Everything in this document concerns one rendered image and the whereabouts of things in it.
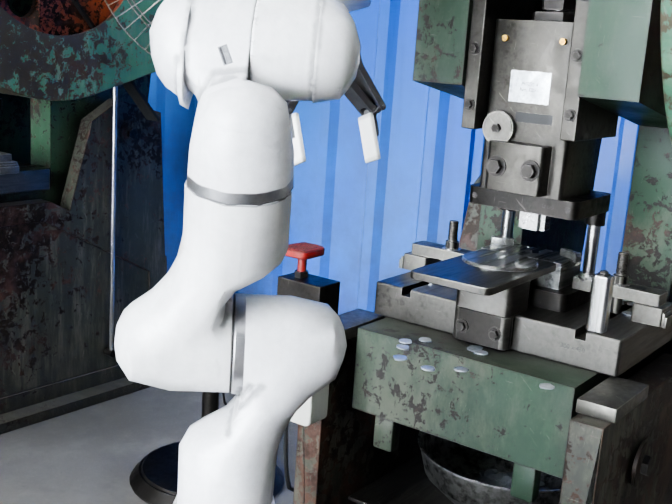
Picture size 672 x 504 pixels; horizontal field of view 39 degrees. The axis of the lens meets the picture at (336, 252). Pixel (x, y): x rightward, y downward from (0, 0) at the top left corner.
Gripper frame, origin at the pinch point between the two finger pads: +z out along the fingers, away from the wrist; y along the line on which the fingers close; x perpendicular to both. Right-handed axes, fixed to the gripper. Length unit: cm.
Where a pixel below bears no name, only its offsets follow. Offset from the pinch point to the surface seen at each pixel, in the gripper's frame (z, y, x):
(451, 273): 19.4, -18.1, 0.7
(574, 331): 31.3, -33.4, 9.8
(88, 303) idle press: 7, -28, -165
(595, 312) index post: 28.9, -35.0, 13.1
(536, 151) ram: 2.3, -33.7, 8.3
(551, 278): 22.6, -40.5, 1.0
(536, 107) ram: -5.0, -36.0, 8.0
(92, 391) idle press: 34, -28, -171
